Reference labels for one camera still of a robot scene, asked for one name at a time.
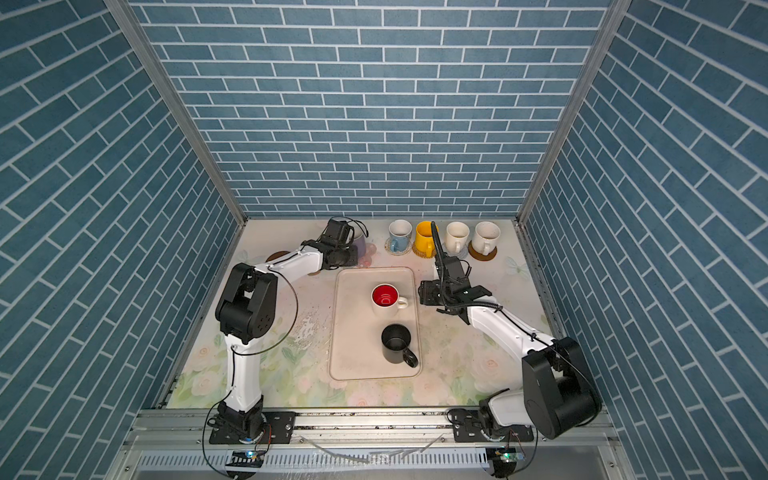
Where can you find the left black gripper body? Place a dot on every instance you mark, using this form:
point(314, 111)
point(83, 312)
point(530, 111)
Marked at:
point(345, 255)

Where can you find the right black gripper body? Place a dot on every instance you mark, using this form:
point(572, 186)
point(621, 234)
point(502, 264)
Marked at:
point(434, 293)

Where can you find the pink flower coaster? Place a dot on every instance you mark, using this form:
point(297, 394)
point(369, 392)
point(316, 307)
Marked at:
point(367, 260)

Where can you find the light blue round coaster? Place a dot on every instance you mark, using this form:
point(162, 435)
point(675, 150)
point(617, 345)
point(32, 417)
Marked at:
point(461, 254)

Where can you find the yellow mug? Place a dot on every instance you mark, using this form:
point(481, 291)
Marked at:
point(424, 245)

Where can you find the brown round coaster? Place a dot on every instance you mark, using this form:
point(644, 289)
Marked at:
point(277, 255)
point(479, 256)

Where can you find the white speckled mug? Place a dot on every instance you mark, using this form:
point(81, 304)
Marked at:
point(486, 236)

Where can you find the red mug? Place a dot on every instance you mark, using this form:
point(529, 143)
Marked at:
point(387, 302)

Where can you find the light blue mug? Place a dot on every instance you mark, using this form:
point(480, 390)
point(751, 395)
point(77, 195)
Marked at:
point(400, 229)

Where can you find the black mug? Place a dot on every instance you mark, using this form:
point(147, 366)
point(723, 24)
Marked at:
point(396, 340)

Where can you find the white mug purple handle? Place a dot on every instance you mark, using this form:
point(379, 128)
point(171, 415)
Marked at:
point(359, 242)

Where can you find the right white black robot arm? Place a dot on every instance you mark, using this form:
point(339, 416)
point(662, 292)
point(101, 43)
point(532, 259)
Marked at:
point(558, 392)

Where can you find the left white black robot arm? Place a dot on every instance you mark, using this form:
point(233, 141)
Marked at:
point(246, 311)

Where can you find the beige plastic tray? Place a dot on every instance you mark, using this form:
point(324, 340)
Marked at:
point(356, 349)

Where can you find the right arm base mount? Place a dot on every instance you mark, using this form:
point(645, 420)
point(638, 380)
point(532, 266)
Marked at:
point(477, 425)

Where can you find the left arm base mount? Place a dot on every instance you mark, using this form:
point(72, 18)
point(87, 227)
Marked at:
point(270, 427)

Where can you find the aluminium front rail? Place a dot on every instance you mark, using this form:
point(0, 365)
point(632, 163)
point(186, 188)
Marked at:
point(186, 430)

